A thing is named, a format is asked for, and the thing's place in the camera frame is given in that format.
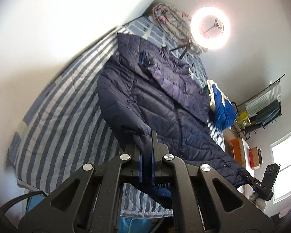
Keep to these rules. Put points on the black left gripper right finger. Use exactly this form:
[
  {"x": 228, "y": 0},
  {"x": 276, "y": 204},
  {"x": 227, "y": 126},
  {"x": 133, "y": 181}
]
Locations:
[{"x": 203, "y": 201}]

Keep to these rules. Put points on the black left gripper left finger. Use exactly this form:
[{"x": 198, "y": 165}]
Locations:
[{"x": 88, "y": 201}]

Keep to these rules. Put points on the navy quilted puffer jacket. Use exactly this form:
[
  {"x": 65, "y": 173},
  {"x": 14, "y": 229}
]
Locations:
[{"x": 144, "y": 88}]

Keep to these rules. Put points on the gloved right hand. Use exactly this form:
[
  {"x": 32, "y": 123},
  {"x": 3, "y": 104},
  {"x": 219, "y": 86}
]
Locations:
[{"x": 259, "y": 202}]

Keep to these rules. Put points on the red book box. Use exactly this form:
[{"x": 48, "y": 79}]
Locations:
[{"x": 255, "y": 158}]

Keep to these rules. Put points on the orange white box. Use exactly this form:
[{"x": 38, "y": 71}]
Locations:
[{"x": 240, "y": 150}]

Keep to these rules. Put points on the window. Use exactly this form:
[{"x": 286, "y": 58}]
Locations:
[{"x": 281, "y": 154}]

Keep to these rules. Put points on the dark hanging garment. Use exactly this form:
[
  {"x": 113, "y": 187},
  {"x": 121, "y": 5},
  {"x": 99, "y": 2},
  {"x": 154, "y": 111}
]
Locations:
[{"x": 266, "y": 115}]

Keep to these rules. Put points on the yellow box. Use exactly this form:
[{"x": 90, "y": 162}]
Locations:
[{"x": 243, "y": 119}]

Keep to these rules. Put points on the blue white garment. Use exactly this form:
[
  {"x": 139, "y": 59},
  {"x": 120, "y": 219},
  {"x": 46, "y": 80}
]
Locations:
[{"x": 223, "y": 111}]

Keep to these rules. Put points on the blue striped bed sheet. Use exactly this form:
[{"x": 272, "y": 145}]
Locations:
[{"x": 64, "y": 128}]

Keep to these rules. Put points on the striped hanging towel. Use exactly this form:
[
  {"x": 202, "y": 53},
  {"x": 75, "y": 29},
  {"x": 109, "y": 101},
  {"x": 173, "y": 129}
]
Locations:
[{"x": 263, "y": 99}]

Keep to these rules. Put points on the black tripod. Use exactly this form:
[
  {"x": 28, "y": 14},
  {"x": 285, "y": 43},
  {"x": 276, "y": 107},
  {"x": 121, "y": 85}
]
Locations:
[{"x": 186, "y": 48}]

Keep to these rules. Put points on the floral folded blanket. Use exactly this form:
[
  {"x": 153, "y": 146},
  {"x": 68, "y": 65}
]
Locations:
[{"x": 176, "y": 23}]

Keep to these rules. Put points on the ring light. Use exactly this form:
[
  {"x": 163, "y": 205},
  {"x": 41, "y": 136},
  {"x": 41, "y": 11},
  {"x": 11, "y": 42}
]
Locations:
[{"x": 210, "y": 28}]

